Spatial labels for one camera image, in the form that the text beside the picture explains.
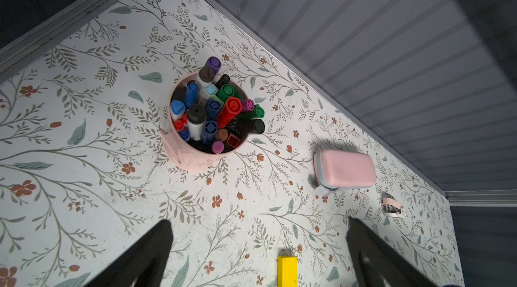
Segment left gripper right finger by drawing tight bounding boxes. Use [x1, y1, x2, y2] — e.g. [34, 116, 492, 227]
[347, 218, 435, 286]

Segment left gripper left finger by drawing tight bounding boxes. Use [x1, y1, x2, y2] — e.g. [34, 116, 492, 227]
[87, 220, 173, 286]

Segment yellow long block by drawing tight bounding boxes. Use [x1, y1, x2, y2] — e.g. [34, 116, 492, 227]
[277, 256, 298, 287]

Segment small wooden stamp block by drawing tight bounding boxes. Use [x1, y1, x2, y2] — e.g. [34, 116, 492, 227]
[382, 198, 407, 218]

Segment pink pencil case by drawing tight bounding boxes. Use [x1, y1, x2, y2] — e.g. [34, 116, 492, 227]
[313, 149, 376, 191]

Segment pens in pink cup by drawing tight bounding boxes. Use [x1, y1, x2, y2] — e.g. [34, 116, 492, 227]
[168, 57, 265, 154]

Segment pink pen cup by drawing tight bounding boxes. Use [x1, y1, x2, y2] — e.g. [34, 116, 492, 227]
[158, 73, 248, 172]

